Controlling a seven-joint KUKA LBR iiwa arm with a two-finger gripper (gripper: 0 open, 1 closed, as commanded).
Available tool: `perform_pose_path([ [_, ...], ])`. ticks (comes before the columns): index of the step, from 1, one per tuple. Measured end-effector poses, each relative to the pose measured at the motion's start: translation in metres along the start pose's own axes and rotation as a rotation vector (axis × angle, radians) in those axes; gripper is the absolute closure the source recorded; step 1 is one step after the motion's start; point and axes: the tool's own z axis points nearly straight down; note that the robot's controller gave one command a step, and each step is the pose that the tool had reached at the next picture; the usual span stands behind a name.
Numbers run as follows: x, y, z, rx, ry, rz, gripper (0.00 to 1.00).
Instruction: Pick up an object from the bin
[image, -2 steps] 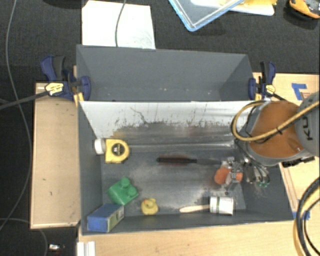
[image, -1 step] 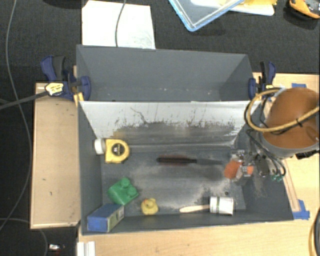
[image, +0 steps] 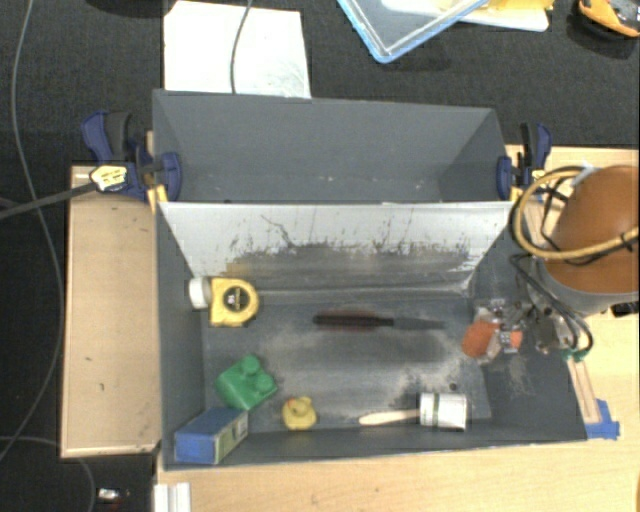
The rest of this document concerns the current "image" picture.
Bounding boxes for white mallet with wooden handle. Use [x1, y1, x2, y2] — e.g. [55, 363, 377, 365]
[357, 391, 472, 432]

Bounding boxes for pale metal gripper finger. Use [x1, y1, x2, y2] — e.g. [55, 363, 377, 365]
[478, 330, 519, 365]
[473, 298, 507, 327]

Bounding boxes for pale wood board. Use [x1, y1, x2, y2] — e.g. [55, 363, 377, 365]
[59, 164, 162, 459]

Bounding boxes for green toy block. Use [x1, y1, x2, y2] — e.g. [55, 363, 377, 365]
[214, 353, 279, 413]

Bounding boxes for white round bottle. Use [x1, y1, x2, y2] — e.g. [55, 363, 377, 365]
[188, 277, 214, 310]

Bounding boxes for blue and green box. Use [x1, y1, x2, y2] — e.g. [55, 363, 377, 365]
[173, 406, 250, 466]

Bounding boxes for grey metal bin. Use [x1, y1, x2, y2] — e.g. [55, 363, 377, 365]
[151, 88, 589, 471]

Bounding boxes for yellow rubber duck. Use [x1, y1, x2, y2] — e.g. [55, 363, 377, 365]
[280, 395, 318, 432]

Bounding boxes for orange soft ball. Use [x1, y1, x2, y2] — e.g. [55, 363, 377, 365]
[460, 319, 524, 359]

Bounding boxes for yellow tape measure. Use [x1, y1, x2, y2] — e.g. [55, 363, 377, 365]
[208, 276, 261, 329]

